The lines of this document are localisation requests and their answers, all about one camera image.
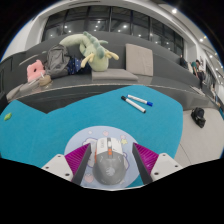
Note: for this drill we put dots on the white marker with black cap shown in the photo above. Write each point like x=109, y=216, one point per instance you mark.
x=133, y=104

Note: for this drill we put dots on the small brown woven basket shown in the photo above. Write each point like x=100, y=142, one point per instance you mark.
x=44, y=80

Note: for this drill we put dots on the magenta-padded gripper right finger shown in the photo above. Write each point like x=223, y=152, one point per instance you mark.
x=146, y=160

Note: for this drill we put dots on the green eraser block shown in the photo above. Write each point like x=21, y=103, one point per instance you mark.
x=8, y=116

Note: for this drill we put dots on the green dragon plush toy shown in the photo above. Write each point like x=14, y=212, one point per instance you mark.
x=95, y=56

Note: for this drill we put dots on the black bag on floor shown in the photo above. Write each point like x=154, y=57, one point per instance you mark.
x=198, y=117

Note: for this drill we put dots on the pink plush cushion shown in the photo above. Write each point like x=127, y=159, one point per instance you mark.
x=35, y=70

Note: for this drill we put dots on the grey white computer mouse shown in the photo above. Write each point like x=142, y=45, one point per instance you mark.
x=109, y=163

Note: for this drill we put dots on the dark blue patterned bag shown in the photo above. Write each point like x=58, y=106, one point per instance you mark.
x=77, y=65

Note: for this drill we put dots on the round pale blue mouse pad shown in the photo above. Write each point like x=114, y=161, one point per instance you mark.
x=80, y=140

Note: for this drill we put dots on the white marker with blue cap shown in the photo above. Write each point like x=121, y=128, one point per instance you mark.
x=140, y=100

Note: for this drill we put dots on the beige upright square cushion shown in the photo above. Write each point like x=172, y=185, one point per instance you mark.
x=139, y=60

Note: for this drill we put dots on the grey flat seat cushion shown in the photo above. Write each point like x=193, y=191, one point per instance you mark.
x=30, y=86
x=14, y=94
x=115, y=75

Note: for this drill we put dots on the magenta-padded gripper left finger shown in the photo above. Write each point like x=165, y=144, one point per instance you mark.
x=77, y=159

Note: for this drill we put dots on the grey backpack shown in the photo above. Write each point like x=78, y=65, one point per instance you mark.
x=57, y=60

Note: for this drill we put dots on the person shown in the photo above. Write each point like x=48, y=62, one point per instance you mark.
x=197, y=68

